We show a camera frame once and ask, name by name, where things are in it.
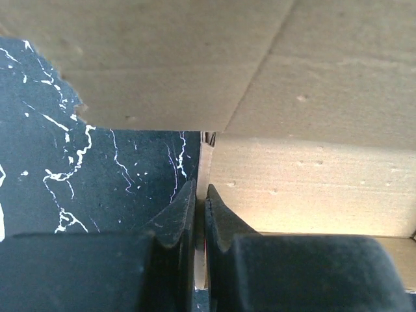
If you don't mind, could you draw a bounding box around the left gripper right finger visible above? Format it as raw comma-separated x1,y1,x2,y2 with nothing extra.
205,185,413,311

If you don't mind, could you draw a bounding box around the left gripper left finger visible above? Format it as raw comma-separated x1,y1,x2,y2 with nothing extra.
1,181,196,311

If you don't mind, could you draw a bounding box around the cardboard box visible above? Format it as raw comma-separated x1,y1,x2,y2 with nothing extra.
1,1,415,290

